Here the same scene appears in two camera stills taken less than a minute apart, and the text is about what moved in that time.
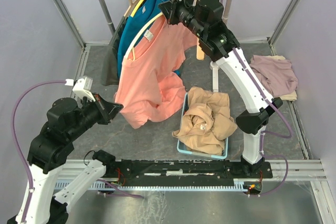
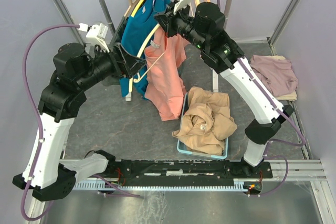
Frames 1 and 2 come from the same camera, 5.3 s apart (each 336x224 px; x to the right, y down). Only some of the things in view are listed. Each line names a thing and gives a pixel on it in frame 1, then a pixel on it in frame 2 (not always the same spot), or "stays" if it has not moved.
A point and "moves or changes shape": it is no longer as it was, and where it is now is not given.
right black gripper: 170,8 to 167,20
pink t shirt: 149,89 moves or changes shape
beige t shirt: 206,123 stays
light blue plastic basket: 180,148 stays
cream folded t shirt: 291,96 stays
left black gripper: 108,110 to 127,65
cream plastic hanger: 130,46 to 128,96
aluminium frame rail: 299,170 stays
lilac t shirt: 276,75 stays
